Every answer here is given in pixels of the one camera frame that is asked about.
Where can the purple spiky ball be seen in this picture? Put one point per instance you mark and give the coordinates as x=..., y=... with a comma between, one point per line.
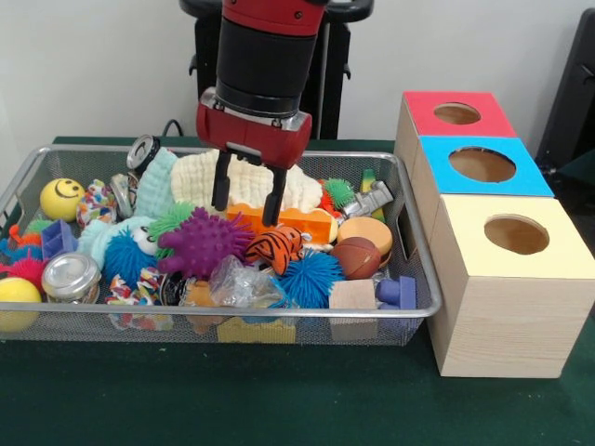
x=200, y=243

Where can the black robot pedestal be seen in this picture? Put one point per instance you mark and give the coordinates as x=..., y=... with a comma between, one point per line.
x=335, y=84

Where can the black chair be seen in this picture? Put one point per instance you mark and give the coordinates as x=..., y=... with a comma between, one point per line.
x=572, y=93

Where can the shallow clear mesh bin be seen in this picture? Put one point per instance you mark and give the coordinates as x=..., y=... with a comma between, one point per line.
x=409, y=307

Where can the plain yellow ball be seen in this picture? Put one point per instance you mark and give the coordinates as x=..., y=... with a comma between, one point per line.
x=17, y=303

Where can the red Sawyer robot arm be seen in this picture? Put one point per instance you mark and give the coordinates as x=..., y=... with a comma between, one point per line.
x=265, y=56

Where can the silver metal can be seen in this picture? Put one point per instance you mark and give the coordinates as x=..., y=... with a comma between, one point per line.
x=71, y=277

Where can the dark green table cloth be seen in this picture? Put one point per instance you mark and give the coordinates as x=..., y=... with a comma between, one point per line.
x=279, y=400

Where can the small brown basketball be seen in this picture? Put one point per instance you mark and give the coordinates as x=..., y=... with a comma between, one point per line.
x=356, y=258

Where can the clear plastic packet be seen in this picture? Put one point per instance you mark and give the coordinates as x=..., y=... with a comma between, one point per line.
x=244, y=283

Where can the yellow smiley face ball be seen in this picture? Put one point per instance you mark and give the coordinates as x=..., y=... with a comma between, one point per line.
x=61, y=199

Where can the purple toy block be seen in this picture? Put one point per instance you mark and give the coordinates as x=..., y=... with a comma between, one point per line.
x=397, y=293

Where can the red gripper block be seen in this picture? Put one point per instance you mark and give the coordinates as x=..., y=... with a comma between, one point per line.
x=253, y=130

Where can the orange toy building block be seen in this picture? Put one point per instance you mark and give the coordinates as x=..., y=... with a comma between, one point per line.
x=307, y=223

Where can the toy hamburger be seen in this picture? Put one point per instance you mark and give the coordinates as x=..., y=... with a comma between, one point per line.
x=365, y=234

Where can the blue spiky ball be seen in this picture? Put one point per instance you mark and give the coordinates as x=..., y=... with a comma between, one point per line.
x=311, y=279

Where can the cream knitted cloth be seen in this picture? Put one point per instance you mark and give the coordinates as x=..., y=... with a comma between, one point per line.
x=246, y=186

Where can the wooden box with three holes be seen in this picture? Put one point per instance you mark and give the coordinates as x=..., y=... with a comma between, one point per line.
x=502, y=316

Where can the green spiky ball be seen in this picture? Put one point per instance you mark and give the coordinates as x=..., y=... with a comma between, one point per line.
x=172, y=221

